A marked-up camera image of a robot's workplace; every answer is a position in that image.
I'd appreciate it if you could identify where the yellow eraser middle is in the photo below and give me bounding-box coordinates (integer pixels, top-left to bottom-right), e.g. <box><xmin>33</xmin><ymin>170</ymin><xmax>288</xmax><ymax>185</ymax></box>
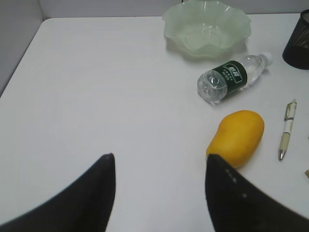
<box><xmin>305</xmin><ymin>170</ymin><xmax>309</xmax><ymax>179</ymax></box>

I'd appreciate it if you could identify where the beige grip white pen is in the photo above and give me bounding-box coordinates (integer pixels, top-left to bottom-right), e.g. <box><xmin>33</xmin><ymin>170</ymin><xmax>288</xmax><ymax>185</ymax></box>
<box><xmin>278</xmin><ymin>99</ymin><xmax>297</xmax><ymax>161</ymax></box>

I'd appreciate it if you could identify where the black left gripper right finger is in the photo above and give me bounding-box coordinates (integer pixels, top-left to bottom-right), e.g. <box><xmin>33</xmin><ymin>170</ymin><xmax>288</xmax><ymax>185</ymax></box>
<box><xmin>205</xmin><ymin>154</ymin><xmax>309</xmax><ymax>232</ymax></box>

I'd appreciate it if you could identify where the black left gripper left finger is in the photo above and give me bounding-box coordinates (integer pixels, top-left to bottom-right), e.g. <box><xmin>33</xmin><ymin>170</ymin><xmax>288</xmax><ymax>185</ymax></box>
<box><xmin>0</xmin><ymin>154</ymin><xmax>115</xmax><ymax>232</ymax></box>

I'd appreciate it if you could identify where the frosted green glass plate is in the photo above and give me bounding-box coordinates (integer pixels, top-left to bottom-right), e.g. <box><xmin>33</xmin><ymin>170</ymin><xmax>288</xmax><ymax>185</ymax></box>
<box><xmin>162</xmin><ymin>0</ymin><xmax>252</xmax><ymax>57</ymax></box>

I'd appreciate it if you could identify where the black mesh pen holder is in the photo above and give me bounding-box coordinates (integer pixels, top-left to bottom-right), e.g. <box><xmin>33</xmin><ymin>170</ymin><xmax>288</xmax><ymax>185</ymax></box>
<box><xmin>282</xmin><ymin>9</ymin><xmax>309</xmax><ymax>70</ymax></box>

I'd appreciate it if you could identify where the clear bottle green label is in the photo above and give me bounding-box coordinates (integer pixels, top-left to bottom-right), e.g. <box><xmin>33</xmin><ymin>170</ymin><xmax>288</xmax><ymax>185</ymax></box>
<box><xmin>197</xmin><ymin>53</ymin><xmax>273</xmax><ymax>103</ymax></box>

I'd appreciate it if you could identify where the yellow mango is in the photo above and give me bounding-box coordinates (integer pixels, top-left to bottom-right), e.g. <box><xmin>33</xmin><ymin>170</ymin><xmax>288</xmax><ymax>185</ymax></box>
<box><xmin>206</xmin><ymin>110</ymin><xmax>265</xmax><ymax>168</ymax></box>

